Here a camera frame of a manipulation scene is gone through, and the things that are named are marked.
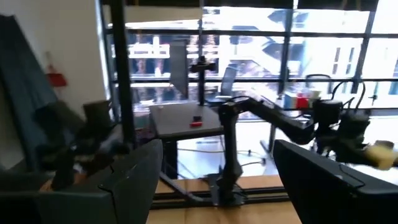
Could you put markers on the long office desk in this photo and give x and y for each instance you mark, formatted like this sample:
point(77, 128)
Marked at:
point(272, 137)

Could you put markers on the black monitor pole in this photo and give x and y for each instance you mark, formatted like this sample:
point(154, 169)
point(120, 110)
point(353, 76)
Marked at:
point(202, 84)

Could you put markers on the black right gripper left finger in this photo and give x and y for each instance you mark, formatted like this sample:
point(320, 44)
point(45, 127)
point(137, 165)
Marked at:
point(93, 208)

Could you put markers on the blue box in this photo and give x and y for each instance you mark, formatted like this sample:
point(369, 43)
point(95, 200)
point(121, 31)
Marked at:
point(290, 101)

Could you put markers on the small black object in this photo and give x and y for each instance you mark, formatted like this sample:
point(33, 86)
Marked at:
point(197, 118)

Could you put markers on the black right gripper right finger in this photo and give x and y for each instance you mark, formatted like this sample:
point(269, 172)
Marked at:
point(326, 202)

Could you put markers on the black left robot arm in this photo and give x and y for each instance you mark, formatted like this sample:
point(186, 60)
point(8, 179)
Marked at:
point(230, 149)

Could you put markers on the red box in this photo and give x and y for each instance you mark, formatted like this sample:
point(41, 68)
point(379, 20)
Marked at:
point(302, 102)

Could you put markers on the small red object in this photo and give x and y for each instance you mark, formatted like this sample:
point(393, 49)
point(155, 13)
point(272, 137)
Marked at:
point(196, 124)

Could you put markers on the grey computer monitor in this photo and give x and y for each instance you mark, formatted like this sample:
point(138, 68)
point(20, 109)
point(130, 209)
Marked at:
point(179, 68)

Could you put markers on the yellow glass jar candle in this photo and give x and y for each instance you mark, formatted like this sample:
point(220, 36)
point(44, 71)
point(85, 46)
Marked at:
point(382, 157)

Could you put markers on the red wall fixture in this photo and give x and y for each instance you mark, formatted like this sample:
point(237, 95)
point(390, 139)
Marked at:
point(56, 80)

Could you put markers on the grey side table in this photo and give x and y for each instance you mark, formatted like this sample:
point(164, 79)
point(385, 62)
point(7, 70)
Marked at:
point(177, 121)

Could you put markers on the black metal candle stick holder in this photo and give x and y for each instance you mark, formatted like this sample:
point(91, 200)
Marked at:
point(97, 115)

